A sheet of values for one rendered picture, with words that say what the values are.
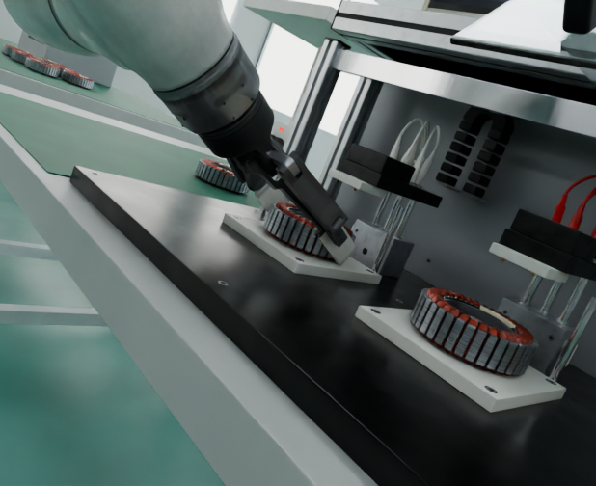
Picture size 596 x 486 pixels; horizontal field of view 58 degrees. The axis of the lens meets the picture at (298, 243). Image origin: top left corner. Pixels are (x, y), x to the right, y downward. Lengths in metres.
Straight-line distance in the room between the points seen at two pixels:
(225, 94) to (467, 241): 0.46
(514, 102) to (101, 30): 0.44
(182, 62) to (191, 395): 0.26
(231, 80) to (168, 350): 0.24
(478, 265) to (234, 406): 0.54
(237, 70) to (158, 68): 0.07
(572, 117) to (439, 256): 0.31
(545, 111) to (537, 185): 0.17
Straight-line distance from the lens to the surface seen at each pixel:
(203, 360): 0.37
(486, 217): 0.82
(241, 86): 0.50
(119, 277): 0.48
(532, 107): 0.66
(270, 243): 0.61
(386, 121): 0.96
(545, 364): 0.64
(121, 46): 0.47
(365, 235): 0.76
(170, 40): 0.46
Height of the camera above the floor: 0.91
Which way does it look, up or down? 11 degrees down
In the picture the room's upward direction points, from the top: 22 degrees clockwise
